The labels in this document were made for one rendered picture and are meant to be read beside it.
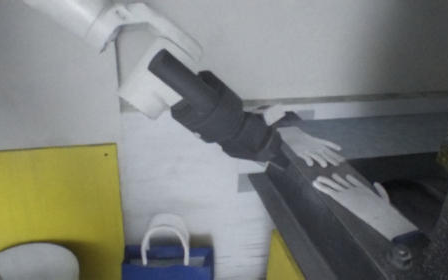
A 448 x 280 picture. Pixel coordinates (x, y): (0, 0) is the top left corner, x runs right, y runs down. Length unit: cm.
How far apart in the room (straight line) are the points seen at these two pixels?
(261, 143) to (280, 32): 67
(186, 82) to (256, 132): 15
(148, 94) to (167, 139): 66
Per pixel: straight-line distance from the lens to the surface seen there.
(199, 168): 123
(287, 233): 115
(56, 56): 109
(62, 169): 119
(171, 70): 48
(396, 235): 82
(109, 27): 52
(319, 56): 128
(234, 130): 57
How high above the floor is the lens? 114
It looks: 26 degrees down
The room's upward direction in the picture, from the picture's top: 3 degrees clockwise
